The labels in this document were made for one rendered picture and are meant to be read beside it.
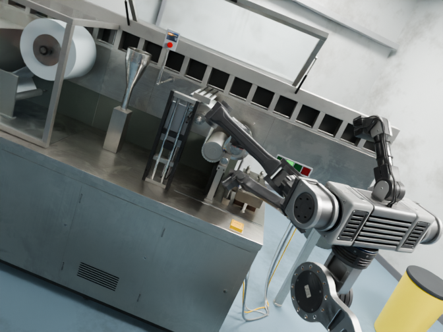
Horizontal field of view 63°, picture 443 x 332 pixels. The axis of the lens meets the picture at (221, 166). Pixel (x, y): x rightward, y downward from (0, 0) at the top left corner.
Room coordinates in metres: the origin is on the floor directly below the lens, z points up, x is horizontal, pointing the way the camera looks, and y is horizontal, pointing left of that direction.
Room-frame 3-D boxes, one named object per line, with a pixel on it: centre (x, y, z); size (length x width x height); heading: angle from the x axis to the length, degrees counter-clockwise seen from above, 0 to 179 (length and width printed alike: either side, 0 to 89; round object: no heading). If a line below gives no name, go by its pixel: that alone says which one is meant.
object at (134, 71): (2.10, 0.68, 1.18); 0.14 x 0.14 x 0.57
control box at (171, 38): (2.02, 0.51, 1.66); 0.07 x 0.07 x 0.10; 17
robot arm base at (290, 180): (1.11, -0.25, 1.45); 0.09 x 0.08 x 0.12; 119
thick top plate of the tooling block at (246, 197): (2.14, -0.22, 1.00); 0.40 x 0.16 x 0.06; 179
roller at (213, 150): (2.11, 0.08, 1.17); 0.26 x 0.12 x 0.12; 179
